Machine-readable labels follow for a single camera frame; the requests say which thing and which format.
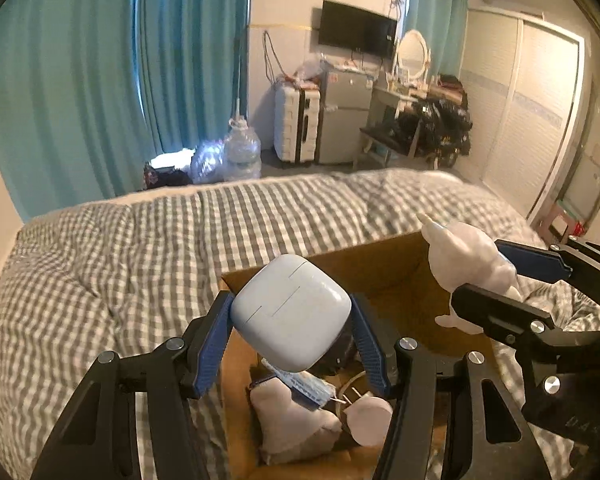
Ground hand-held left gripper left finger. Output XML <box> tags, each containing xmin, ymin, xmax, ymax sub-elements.
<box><xmin>30</xmin><ymin>291</ymin><xmax>237</xmax><ymax>480</ymax></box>

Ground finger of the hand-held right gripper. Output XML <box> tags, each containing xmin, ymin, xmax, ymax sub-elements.
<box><xmin>495</xmin><ymin>239</ymin><xmax>600</xmax><ymax>286</ymax></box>
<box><xmin>451</xmin><ymin>284</ymin><xmax>561</xmax><ymax>348</ymax></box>

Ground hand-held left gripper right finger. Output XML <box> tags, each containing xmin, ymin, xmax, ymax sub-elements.
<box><xmin>350</xmin><ymin>300</ymin><xmax>553</xmax><ymax>480</ymax></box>

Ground white plush toy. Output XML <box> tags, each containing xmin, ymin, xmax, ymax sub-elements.
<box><xmin>416</xmin><ymin>212</ymin><xmax>523</xmax><ymax>333</ymax></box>

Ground cardboard box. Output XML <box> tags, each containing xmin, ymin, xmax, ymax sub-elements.
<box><xmin>219</xmin><ymin>232</ymin><xmax>501</xmax><ymax>480</ymax></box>

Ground white plastic bottle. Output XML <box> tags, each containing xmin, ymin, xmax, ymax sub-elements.
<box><xmin>342</xmin><ymin>396</ymin><xmax>395</xmax><ymax>447</ymax></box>

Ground blue striped packet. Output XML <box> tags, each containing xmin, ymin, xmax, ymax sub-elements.
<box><xmin>260</xmin><ymin>357</ymin><xmax>337</xmax><ymax>407</ymax></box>

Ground white earbuds case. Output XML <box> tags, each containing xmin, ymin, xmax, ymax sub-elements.
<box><xmin>230</xmin><ymin>254</ymin><xmax>355</xmax><ymax>372</ymax></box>

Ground grey sock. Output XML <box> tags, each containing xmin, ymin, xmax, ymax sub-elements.
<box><xmin>250</xmin><ymin>379</ymin><xmax>343</xmax><ymax>466</ymax></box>

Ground grey checkered blanket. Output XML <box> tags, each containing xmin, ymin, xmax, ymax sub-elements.
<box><xmin>0</xmin><ymin>167</ymin><xmax>600</xmax><ymax>480</ymax></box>

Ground white louvered wardrobe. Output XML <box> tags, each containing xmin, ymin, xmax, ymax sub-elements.
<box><xmin>460</xmin><ymin>7</ymin><xmax>588</xmax><ymax>221</ymax></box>

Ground black garbage bags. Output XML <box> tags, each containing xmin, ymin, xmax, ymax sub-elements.
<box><xmin>397</xmin><ymin>100</ymin><xmax>473</xmax><ymax>166</ymax></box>

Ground dark clothes pile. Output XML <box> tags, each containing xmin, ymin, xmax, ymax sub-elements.
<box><xmin>142</xmin><ymin>162</ymin><xmax>193</xmax><ymax>191</ymax></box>

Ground clear plastic bag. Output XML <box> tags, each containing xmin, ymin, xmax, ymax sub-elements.
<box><xmin>190</xmin><ymin>139</ymin><xmax>231</xmax><ymax>186</ymax></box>

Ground brown handbag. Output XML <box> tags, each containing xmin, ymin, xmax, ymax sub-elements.
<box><xmin>437</xmin><ymin>74</ymin><xmax>468</xmax><ymax>93</ymax></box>

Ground clear water jug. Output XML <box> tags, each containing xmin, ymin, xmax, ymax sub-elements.
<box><xmin>223</xmin><ymin>100</ymin><xmax>262</xmax><ymax>181</ymax></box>

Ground white dressing table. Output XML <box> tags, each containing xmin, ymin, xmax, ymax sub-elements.
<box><xmin>352</xmin><ymin>82</ymin><xmax>468</xmax><ymax>168</ymax></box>

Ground small grey fridge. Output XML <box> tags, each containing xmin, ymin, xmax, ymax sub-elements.
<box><xmin>316</xmin><ymin>69</ymin><xmax>373</xmax><ymax>165</ymax></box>

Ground white suitcase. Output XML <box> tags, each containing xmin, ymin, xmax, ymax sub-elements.
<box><xmin>273</xmin><ymin>82</ymin><xmax>322</xmax><ymax>165</ymax></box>

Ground white oval vanity mirror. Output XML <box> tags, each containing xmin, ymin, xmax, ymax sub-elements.
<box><xmin>392</xmin><ymin>29</ymin><xmax>431</xmax><ymax>81</ymax></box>

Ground narrow teal curtain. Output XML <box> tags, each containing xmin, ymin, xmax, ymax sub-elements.
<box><xmin>405</xmin><ymin>0</ymin><xmax>470</xmax><ymax>78</ymax></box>

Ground plastic bags on fridge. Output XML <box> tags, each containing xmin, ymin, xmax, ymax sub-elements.
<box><xmin>292</xmin><ymin>55</ymin><xmax>331</xmax><ymax>86</ymax></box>

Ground teal window curtain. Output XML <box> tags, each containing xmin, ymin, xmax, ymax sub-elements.
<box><xmin>132</xmin><ymin>0</ymin><xmax>253</xmax><ymax>156</ymax></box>

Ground wide teal curtain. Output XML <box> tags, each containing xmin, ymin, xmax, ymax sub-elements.
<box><xmin>0</xmin><ymin>0</ymin><xmax>148</xmax><ymax>223</ymax></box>

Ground black wall television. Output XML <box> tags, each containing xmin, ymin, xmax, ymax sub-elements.
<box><xmin>318</xmin><ymin>0</ymin><xmax>398</xmax><ymax>58</ymax></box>

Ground hanging wall cables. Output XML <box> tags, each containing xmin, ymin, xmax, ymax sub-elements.
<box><xmin>262</xmin><ymin>30</ymin><xmax>286</xmax><ymax>81</ymax></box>

